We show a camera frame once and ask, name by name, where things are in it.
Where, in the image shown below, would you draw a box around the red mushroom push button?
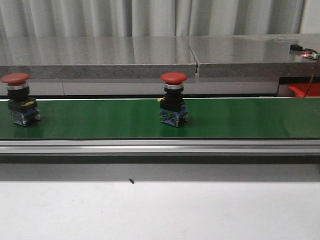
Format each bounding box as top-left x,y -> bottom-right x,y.
1,73 -> 41,127
158,72 -> 188,128

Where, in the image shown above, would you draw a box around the grey stone countertop slab left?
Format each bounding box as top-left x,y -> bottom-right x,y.
0,36 -> 197,79

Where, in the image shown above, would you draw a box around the grey stone countertop slab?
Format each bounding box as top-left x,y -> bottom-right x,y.
0,36 -> 197,79
188,33 -> 320,78

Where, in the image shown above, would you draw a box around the green conveyor belt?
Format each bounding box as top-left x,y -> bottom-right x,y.
0,97 -> 320,140

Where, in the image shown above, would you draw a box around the grey stone countertop slab right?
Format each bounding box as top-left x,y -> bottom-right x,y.
188,33 -> 320,78

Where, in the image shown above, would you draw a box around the white cabinet panel under counter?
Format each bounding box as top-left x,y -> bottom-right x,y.
0,77 -> 280,97

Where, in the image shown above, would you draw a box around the red plastic bin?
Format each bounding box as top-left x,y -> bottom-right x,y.
289,83 -> 320,98

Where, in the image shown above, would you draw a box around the black connector plug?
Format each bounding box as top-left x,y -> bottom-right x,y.
290,44 -> 304,52

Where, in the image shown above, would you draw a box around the small circuit board red LED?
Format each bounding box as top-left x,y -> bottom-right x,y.
301,48 -> 320,60

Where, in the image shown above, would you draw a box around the grey curtain backdrop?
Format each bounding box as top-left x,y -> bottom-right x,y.
0,0 -> 320,37

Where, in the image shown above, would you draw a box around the aluminium conveyor side rail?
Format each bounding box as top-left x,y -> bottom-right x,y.
0,139 -> 320,156

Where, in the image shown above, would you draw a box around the thin red wire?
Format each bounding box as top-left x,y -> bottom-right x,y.
303,59 -> 319,98

